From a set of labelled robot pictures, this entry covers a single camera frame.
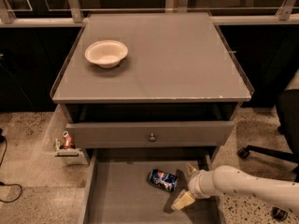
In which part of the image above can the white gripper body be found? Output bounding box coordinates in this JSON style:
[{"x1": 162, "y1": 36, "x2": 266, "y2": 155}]
[{"x1": 188, "y1": 170, "x2": 215, "y2": 199}]

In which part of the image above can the blue pepsi can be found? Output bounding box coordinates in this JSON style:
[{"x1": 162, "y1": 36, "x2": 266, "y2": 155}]
[{"x1": 149, "y1": 169, "x2": 178, "y2": 192}]

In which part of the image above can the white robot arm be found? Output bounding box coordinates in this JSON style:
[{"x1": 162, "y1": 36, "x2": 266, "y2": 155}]
[{"x1": 171, "y1": 163, "x2": 299, "y2": 216}]

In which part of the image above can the grey top drawer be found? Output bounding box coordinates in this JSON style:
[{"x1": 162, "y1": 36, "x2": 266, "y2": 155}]
[{"x1": 66, "y1": 121, "x2": 234, "y2": 148}]

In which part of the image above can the round metal drawer knob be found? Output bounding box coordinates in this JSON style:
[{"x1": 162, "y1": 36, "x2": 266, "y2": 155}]
[{"x1": 149, "y1": 133, "x2": 156, "y2": 143}]

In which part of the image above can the grey open middle drawer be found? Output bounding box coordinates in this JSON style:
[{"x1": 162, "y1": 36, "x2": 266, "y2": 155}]
[{"x1": 78, "y1": 147, "x2": 226, "y2": 224}]

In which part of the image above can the grey drawer cabinet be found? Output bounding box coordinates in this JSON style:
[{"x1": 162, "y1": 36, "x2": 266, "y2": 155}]
[{"x1": 50, "y1": 12, "x2": 255, "y2": 224}]

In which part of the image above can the clear plastic side bin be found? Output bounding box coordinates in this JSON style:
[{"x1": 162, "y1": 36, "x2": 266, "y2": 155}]
[{"x1": 42, "y1": 105, "x2": 90, "y2": 165}]

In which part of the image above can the white paper bowl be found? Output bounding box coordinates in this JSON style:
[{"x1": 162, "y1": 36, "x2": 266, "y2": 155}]
[{"x1": 85, "y1": 40, "x2": 128, "y2": 68}]

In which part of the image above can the metal window railing frame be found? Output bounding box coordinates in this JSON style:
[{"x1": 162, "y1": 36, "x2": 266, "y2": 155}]
[{"x1": 0, "y1": 0, "x2": 299, "y2": 27}]

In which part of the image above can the black floor cable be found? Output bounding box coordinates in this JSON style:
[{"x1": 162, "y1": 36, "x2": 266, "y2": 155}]
[{"x1": 0, "y1": 128, "x2": 23, "y2": 203}]

